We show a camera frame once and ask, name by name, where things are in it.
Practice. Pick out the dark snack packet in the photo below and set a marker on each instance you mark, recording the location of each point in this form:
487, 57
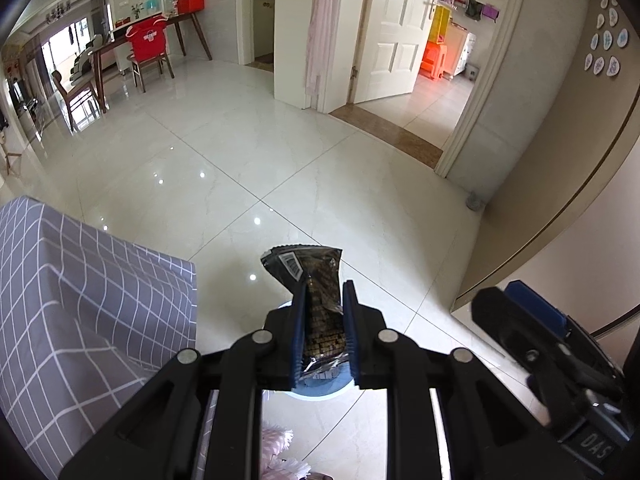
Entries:
320, 280

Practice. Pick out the grey checked tablecloth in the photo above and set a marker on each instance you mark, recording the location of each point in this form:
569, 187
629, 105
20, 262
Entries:
75, 285

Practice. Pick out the orange plastic stool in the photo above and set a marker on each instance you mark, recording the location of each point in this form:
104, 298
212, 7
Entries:
435, 62

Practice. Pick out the blue and white basin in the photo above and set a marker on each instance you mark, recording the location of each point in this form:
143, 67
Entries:
320, 393

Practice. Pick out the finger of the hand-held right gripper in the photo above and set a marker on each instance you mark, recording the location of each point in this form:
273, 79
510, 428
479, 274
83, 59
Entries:
537, 302
515, 320

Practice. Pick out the wall shelf with items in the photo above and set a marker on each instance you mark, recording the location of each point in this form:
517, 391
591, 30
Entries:
472, 9

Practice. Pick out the yellow cabinet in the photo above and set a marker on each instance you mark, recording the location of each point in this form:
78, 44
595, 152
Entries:
439, 25

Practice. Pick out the grey door stopper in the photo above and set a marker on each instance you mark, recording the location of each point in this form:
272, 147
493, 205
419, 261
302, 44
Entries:
474, 202

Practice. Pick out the pink floral curtain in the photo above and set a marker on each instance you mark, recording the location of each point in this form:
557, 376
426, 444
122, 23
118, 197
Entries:
322, 30

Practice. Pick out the red chair cover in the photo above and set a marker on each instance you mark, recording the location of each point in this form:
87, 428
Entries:
146, 37

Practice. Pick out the bare wooden chair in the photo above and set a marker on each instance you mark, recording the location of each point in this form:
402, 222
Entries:
75, 95

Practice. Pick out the blue white wall plates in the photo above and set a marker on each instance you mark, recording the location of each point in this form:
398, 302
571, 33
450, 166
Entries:
607, 37

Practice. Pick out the wooden coat stand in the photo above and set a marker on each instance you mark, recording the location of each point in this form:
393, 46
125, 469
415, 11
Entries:
12, 162

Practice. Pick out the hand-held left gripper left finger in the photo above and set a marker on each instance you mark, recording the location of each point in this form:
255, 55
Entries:
299, 340

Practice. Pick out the white low cabinet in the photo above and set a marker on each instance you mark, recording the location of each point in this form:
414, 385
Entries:
461, 52

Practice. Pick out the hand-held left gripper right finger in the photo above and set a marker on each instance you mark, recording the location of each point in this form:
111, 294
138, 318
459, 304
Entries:
351, 335

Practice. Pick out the teal container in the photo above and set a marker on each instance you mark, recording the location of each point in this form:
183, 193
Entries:
151, 5

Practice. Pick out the dark wooden dining table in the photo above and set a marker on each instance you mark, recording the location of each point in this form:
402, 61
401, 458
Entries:
112, 42

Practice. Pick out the small black chandelier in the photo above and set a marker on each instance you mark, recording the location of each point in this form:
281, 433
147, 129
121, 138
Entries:
57, 11

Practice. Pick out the grey massage chair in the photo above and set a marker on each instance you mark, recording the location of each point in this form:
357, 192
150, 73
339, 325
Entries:
82, 60

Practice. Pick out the wooden chair with cover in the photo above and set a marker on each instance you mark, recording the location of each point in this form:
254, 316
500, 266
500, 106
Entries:
150, 67

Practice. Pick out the white panel door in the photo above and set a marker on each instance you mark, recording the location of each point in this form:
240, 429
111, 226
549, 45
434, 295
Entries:
395, 30

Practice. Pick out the red basket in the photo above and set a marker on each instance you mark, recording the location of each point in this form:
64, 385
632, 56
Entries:
191, 2

